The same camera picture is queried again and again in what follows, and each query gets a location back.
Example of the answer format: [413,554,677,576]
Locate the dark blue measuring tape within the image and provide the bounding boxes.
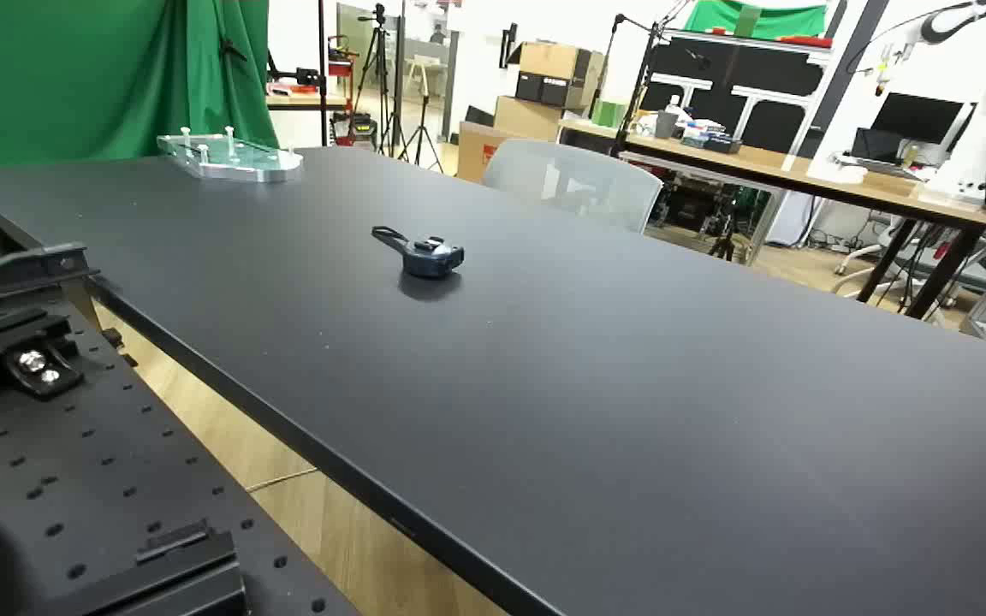
[368,221,467,282]

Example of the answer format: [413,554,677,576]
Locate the grey office chair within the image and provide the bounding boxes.
[480,138,666,239]

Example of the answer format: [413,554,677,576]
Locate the brown cardboard box red print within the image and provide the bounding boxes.
[456,118,514,184]

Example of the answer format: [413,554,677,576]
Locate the wide brown cardboard box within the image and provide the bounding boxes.
[492,94,571,144]

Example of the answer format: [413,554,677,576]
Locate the grey tripod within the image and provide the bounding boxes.
[394,55,450,175]

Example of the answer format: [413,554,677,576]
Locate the dark cardboard box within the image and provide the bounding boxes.
[514,67,577,114]

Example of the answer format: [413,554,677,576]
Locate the light brown cardboard box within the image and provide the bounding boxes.
[515,37,608,84]

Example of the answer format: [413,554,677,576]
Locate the clutter pile on desk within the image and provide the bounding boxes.
[658,100,742,154]

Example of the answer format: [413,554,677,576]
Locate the small wooden side table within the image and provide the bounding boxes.
[268,79,356,151]

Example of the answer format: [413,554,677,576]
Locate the clear acrylic plate with bolts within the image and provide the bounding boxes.
[155,124,303,189]

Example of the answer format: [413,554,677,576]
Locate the long wooden desk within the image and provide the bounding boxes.
[558,114,986,321]

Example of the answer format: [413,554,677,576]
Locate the black panelled shelf unit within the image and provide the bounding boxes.
[637,29,829,154]

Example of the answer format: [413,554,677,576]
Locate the green cloth banner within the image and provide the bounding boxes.
[681,0,831,44]

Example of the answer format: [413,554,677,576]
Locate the small black laptop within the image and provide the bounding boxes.
[847,125,908,163]

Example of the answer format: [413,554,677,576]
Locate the black perforated breadboard platform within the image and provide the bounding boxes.
[0,239,359,616]

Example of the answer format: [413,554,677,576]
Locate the black diagonal beam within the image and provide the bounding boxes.
[810,0,892,115]

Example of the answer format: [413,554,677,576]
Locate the black clamp with silver screws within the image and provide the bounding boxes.
[0,334,90,399]

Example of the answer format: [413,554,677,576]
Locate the black computer monitor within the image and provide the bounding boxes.
[866,89,969,151]

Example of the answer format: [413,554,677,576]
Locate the green fabric curtain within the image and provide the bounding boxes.
[0,0,280,274]

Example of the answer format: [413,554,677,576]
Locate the black camera tripod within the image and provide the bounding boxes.
[353,0,398,115]

